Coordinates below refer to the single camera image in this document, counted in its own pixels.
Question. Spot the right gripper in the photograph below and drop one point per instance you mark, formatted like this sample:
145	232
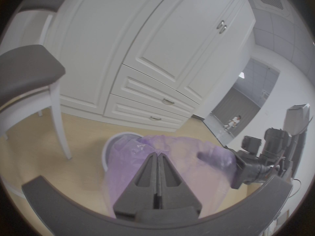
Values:
247	168

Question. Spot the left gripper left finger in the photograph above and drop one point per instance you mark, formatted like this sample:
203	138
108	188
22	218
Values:
141	185

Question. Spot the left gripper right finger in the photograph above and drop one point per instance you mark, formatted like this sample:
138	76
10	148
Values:
173	185

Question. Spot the purple plastic bag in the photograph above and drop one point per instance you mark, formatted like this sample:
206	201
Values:
187	151

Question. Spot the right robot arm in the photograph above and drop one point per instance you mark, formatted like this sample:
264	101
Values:
296	119

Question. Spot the white trash bin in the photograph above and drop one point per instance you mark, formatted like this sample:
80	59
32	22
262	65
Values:
106	154

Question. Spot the white wardrobe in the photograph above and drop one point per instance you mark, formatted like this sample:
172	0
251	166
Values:
157	33

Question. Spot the white chair with grey seat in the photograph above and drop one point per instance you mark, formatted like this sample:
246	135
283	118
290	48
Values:
27	67

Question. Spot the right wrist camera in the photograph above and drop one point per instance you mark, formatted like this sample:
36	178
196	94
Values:
251	144

